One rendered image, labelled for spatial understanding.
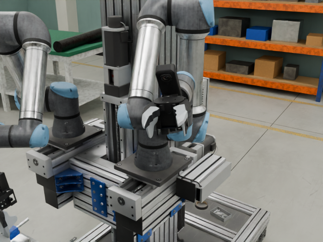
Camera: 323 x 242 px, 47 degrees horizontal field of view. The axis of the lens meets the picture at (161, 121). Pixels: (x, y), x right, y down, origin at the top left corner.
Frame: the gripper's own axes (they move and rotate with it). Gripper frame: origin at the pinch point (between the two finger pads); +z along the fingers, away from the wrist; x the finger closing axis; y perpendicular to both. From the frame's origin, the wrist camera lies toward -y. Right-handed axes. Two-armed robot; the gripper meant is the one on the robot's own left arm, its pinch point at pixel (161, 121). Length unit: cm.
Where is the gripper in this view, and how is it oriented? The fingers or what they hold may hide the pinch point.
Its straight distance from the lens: 76.7
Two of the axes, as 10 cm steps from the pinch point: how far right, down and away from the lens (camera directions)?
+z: -1.7, 3.8, -9.1
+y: 1.3, 9.2, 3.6
